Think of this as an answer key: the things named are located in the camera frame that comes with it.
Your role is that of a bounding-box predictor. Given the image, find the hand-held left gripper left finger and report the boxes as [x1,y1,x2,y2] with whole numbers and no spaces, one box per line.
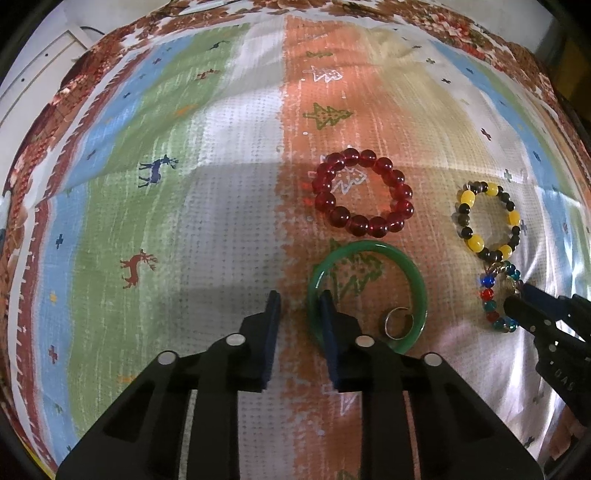
[55,291,282,480]

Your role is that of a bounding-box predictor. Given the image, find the multicoloured glass bead bracelet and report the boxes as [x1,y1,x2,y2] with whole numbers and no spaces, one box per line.
[478,260,525,334]

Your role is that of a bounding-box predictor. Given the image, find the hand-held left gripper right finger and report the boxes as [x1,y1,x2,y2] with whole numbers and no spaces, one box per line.
[320,290,543,480]

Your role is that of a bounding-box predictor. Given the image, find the white headboard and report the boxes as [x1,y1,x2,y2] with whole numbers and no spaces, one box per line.
[0,23,102,127]

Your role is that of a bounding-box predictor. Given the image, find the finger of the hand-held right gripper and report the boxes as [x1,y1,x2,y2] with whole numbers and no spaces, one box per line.
[503,295,579,343]
[519,281,591,342]

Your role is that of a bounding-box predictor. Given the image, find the red bead bracelet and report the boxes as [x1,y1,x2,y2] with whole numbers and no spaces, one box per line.
[311,148,415,234]

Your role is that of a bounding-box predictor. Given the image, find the striped printed cloth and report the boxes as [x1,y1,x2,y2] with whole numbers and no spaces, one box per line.
[25,18,591,480]

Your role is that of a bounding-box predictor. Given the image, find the silver ring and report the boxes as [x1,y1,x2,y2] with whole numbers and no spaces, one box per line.
[379,307,415,341]

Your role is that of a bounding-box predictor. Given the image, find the green jade bangle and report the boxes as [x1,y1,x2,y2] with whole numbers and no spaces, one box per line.
[307,240,428,355]

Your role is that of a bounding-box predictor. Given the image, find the yellow and black bead bracelet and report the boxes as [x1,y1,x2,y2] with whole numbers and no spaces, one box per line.
[451,181,523,262]

